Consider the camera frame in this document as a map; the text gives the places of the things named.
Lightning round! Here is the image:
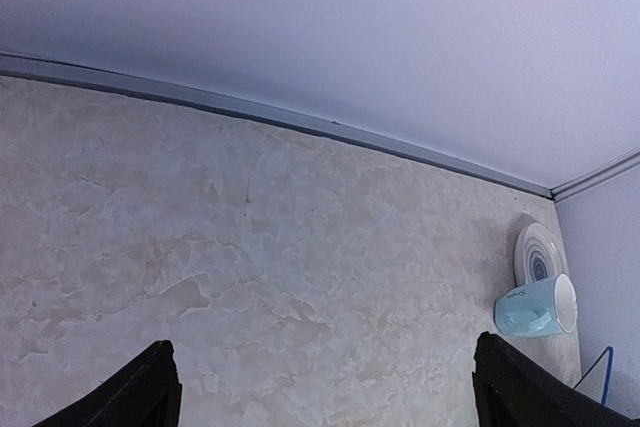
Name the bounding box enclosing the back aluminium table rail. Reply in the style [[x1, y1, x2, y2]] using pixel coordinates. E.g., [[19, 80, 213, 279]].
[[1, 52, 553, 200]]

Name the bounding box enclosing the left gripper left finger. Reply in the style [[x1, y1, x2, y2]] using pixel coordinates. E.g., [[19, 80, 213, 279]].
[[38, 340, 181, 427]]

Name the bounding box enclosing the right side table rail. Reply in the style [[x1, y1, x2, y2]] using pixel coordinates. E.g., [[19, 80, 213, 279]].
[[551, 148, 640, 202]]

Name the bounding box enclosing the light blue mug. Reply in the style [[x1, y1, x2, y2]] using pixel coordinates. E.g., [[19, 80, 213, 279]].
[[494, 273, 578, 338]]

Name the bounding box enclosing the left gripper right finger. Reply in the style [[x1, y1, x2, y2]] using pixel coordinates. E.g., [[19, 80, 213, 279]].
[[473, 332, 635, 427]]

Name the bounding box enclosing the blue striped plate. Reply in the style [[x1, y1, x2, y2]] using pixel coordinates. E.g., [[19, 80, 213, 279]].
[[514, 222, 568, 286]]

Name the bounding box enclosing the blue-framed whiteboard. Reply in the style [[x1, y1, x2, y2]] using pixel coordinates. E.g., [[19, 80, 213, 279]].
[[574, 346, 614, 406]]

